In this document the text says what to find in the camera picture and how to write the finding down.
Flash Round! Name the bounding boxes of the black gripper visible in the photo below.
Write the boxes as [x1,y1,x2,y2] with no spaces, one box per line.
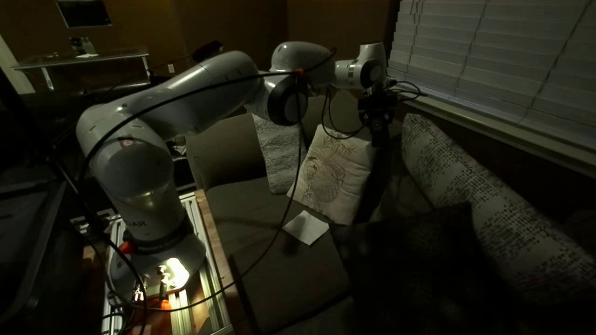
[360,92,403,137]

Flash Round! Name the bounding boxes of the light grey textured pillow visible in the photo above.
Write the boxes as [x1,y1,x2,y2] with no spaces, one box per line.
[250,112,308,196]

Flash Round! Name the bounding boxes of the white window blinds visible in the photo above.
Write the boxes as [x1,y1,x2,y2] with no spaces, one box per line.
[388,0,596,151]

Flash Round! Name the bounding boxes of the white paper sheet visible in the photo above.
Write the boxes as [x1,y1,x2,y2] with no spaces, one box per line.
[282,209,332,248]

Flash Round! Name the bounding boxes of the grey patterned pillow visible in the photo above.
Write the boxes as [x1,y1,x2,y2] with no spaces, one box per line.
[399,112,596,306]

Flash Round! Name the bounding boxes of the white window sill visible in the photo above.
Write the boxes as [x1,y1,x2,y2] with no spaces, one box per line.
[397,92,596,179]

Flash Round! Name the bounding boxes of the black pillow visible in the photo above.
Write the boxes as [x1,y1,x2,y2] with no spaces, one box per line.
[334,204,505,335]

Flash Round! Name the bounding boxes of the dark monitor screen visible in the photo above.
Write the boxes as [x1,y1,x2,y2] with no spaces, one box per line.
[55,0,116,30]

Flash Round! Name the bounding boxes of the short black wrist cable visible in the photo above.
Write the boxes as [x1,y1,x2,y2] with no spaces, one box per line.
[319,83,369,142]

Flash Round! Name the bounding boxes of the white wall desk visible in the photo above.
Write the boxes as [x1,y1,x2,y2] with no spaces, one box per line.
[16,47,155,94]

